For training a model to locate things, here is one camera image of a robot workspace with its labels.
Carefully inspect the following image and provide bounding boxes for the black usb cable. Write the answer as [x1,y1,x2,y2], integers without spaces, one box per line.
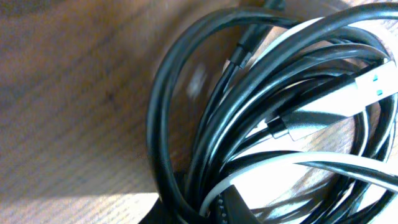
[146,0,398,224]

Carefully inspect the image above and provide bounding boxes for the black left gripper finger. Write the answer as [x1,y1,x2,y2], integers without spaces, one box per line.
[214,185,259,224]

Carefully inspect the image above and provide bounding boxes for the white usb cable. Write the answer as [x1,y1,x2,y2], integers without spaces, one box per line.
[198,17,398,224]

